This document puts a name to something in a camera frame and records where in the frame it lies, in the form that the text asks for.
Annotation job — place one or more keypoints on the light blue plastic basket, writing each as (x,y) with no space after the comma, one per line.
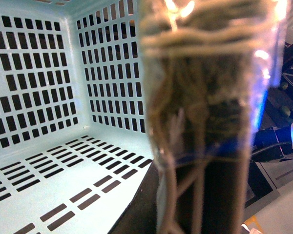
(132,116)

